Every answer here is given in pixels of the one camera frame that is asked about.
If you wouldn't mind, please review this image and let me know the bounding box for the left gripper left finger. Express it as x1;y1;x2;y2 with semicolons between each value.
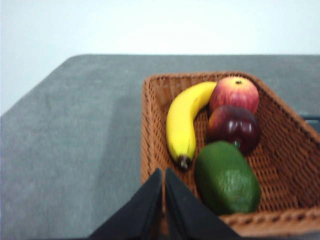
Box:
89;168;164;240

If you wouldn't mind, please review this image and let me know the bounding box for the green avocado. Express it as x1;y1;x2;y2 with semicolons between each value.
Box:
194;140;262;215

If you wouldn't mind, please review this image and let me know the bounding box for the brown wicker basket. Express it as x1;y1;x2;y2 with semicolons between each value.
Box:
140;71;320;238

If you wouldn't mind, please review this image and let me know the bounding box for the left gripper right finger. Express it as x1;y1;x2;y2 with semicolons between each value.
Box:
164;167;241;240

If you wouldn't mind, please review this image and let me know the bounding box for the dark red apple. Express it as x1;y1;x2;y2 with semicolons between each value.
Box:
206;104;261;156

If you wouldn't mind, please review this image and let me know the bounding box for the black rectangular tray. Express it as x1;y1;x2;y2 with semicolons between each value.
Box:
301;113;320;131

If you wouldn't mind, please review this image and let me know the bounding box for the yellow banana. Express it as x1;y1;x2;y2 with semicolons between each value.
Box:
165;81;218;171

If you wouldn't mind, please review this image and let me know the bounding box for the red and yellow apple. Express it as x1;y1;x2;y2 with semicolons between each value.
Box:
209;76;260;115

